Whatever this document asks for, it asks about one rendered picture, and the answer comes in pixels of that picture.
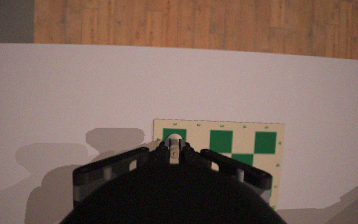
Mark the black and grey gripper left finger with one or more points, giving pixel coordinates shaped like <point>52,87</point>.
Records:
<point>88,178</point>

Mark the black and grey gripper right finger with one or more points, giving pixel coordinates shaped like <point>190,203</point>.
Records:
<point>259,180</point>

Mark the green and cream chessboard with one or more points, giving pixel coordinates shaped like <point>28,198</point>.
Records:
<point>256,144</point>

